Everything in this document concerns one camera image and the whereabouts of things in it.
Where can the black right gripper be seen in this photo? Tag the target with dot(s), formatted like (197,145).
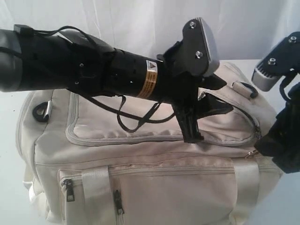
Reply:
(282,142)

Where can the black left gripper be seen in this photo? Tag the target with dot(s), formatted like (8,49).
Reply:
(179,88)

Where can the cream canvas duffel bag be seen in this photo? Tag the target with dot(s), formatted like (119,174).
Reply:
(83,169)

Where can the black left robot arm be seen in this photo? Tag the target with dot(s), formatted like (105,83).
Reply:
(124,83)

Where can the white curtain backdrop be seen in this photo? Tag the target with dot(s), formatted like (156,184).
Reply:
(243,29)

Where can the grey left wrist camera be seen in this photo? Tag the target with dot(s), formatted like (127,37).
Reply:
(200,55)

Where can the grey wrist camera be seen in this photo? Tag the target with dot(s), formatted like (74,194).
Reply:
(283,58)
(200,55)

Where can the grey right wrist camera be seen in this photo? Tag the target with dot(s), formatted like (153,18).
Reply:
(283,58)

